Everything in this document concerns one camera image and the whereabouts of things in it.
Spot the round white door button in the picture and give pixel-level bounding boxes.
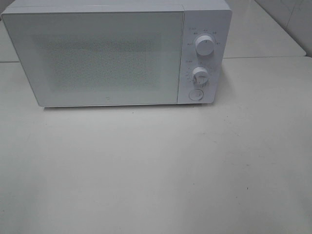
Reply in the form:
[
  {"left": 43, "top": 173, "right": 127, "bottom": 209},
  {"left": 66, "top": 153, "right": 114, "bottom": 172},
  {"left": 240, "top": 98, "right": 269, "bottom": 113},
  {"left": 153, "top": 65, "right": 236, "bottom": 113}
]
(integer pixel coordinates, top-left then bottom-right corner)
[{"left": 189, "top": 89, "right": 204, "bottom": 101}]

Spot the white timer knob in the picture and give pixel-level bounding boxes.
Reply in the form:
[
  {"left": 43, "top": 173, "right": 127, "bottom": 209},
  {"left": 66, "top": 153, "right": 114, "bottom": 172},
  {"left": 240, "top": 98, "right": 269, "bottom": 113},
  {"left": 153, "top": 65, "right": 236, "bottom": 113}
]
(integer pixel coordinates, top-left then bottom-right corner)
[{"left": 191, "top": 67, "right": 209, "bottom": 85}]

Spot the white microwave door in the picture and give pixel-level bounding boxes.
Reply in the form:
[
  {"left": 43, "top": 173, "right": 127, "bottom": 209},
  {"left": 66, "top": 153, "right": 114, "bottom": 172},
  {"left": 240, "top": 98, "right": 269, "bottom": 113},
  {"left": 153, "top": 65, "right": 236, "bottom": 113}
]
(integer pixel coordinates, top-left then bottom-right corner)
[{"left": 3, "top": 11, "right": 183, "bottom": 107}]

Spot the upper white power knob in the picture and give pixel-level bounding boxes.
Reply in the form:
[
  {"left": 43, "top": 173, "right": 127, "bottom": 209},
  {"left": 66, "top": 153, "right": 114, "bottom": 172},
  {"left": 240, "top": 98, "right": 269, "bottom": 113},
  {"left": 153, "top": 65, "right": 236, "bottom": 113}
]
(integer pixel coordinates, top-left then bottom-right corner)
[{"left": 195, "top": 34, "right": 215, "bottom": 56}]

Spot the white microwave oven body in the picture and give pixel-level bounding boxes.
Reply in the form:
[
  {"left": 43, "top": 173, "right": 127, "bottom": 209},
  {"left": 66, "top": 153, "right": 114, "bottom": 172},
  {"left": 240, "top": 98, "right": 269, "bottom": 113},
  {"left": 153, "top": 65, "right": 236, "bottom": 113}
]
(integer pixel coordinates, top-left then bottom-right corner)
[{"left": 1, "top": 0, "right": 232, "bottom": 105}]

